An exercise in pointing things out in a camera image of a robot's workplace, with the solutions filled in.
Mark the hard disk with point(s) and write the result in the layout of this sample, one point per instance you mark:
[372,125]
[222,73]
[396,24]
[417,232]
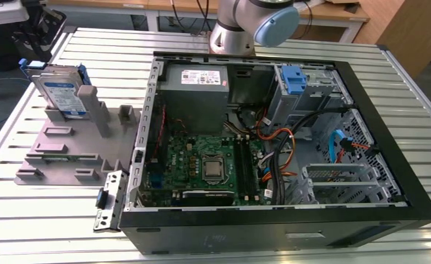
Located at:
[59,93]

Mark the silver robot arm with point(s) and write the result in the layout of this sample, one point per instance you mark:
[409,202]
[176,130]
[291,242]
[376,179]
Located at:
[234,27]

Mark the metal disk bay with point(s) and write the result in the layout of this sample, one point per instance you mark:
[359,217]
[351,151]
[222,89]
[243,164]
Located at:
[347,183]

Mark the table corner cap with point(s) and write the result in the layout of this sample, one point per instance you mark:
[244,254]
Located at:
[69,29]

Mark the grey parts rack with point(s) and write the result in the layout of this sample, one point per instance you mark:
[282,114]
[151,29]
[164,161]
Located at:
[75,137]

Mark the green RAM stick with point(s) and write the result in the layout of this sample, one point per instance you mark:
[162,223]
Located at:
[60,158]

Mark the grey power supply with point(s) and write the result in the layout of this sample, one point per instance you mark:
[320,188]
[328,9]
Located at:
[192,110]

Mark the green motherboard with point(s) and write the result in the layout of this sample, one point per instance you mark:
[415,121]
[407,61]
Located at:
[186,154]

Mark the CPU socket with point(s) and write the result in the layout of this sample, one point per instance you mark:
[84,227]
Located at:
[214,157]

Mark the silver CPU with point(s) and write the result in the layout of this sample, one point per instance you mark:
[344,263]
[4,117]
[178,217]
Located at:
[212,168]

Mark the blue drive latch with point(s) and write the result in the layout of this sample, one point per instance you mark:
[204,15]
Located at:
[292,79]

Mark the metal drive cage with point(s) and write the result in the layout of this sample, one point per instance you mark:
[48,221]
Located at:
[284,110]

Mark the black RAM slot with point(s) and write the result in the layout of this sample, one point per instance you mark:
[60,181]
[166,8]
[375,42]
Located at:
[242,165]
[252,165]

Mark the black graphics card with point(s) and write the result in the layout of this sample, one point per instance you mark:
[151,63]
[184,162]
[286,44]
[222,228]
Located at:
[207,196]

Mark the black PC case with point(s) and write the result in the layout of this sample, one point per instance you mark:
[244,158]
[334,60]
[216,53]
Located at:
[236,233]

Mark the wooden cabinet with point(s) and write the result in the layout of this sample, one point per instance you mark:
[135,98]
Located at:
[413,33]

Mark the wooden desk white frame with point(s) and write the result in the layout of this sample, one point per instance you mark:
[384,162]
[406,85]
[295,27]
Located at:
[127,5]
[343,15]

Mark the metal bracket with blue tab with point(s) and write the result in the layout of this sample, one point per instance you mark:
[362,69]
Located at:
[114,181]

